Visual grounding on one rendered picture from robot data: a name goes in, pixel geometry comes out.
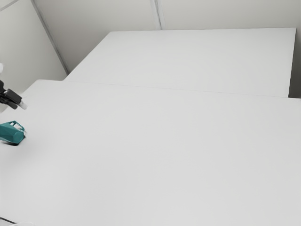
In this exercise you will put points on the teal faceted mug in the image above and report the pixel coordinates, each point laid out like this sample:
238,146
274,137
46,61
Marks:
10,134

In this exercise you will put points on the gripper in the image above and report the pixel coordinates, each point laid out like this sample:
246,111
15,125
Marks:
1,94

